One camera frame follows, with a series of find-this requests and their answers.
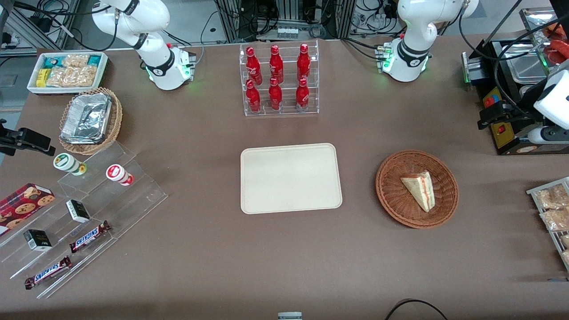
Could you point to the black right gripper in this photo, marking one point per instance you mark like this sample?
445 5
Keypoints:
10 140

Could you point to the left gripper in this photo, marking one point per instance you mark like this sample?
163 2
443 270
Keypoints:
518 113

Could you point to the triangular sandwich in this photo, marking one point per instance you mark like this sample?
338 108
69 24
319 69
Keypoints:
420 189

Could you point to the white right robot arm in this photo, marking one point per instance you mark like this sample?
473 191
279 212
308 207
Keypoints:
153 53

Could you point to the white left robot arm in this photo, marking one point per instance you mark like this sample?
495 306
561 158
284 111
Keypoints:
415 44

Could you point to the aluminium foil tray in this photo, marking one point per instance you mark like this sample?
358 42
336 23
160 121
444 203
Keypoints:
86 118

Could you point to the oval light wicker basket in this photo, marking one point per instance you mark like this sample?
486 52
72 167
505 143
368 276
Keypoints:
116 120

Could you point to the round brown wicker basket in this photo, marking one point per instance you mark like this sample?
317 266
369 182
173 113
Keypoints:
393 195

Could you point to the tray of wrapped snacks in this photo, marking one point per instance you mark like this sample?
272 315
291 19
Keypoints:
551 235

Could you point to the cream plastic tray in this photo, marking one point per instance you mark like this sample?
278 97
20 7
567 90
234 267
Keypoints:
289 180

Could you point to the black food warmer machine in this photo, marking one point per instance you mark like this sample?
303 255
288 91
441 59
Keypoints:
506 140

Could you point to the green lid snack cup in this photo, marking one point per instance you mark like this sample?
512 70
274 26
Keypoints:
66 162

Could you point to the steel warmer pan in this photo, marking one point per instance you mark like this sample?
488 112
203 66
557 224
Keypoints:
526 66

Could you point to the yellow snack packet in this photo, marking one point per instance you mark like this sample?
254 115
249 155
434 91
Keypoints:
43 78

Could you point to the red cookie box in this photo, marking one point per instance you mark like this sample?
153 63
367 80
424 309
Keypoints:
22 206

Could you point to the large clear bag of nuts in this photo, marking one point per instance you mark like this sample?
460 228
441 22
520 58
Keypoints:
73 76

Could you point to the small black box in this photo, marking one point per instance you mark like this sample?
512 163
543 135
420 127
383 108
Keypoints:
78 211
38 240

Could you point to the red lid snack cup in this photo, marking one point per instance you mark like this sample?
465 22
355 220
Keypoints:
118 174

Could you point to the white rectangular snack bin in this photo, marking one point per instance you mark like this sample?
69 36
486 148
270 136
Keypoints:
103 71

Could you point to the small teal snack packet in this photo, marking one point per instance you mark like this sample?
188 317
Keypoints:
94 60

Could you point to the clear bag of crackers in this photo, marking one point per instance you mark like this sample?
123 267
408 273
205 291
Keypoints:
556 220
551 198

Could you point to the Snickers bar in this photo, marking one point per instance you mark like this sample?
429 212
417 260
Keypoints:
89 237
48 272

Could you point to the clear acrylic stepped stand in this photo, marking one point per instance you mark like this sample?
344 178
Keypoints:
133 200

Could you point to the red cola bottle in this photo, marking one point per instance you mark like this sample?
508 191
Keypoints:
253 98
253 66
275 97
303 62
302 97
276 64

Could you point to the clear acrylic bottle rack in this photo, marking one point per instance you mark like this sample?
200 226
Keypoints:
284 111

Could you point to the white power strip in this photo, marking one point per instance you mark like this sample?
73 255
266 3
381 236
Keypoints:
287 32

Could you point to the small grey device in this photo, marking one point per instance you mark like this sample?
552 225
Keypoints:
290 316

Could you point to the aluminium frame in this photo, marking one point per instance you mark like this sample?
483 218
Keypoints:
26 26

